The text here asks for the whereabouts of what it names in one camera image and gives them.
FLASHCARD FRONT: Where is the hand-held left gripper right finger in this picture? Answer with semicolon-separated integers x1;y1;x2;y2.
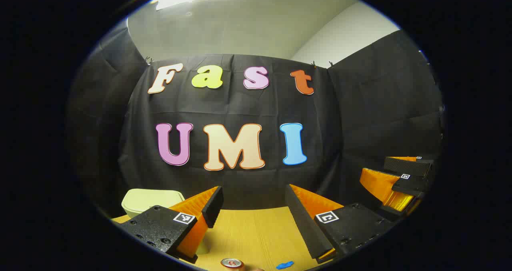
284;184;396;264

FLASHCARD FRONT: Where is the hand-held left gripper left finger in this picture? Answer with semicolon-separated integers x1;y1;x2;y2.
113;186;224;263

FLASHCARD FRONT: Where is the red pop can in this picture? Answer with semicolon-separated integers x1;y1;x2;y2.
220;258;245;270

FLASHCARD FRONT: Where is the light green desktop garbage bin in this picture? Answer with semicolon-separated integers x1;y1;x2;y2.
121;189;211;255

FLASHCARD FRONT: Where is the wooden desktop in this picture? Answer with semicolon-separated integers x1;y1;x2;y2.
110;206;344;271

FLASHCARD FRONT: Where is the black backdrop cloth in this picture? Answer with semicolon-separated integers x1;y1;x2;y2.
66;21;444;223

